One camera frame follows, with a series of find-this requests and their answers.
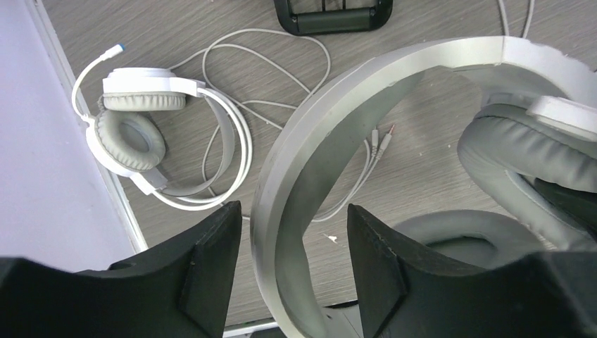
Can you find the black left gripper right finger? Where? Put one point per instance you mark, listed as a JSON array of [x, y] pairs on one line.
[[406, 289]]

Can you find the black poker chip case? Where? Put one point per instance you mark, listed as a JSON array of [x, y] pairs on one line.
[[324, 22]]

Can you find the white gaming headset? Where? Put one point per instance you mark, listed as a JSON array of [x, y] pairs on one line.
[[531, 148]]

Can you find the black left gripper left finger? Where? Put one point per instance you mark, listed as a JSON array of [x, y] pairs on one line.
[[178, 288]]

